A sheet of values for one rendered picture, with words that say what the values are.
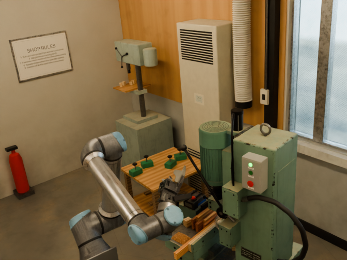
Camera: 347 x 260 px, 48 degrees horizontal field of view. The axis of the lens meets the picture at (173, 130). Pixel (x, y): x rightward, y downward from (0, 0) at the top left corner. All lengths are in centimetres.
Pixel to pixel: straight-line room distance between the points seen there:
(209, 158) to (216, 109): 156
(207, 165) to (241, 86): 149
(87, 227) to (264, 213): 106
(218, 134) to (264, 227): 50
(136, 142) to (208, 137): 235
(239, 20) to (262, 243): 190
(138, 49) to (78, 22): 101
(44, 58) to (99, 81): 76
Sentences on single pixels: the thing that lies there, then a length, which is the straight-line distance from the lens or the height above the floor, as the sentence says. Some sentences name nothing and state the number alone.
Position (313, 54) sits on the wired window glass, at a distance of 324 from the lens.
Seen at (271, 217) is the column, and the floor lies 117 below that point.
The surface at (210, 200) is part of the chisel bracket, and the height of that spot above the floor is 106.
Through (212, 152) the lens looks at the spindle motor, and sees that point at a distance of 199.
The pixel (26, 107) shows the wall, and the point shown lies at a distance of 466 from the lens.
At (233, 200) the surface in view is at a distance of 187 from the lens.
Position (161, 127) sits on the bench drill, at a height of 63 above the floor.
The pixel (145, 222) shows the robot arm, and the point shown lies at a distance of 167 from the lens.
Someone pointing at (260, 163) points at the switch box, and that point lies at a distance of 172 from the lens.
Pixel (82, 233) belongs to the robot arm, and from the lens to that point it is 242.
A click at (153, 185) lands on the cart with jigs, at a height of 53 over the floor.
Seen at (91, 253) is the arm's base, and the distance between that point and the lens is 238.
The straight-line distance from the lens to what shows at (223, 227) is 199.
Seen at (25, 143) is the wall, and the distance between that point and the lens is 476.
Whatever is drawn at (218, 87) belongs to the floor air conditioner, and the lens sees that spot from 345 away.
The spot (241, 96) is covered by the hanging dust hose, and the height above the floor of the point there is 120.
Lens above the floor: 228
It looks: 23 degrees down
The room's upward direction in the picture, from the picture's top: 5 degrees counter-clockwise
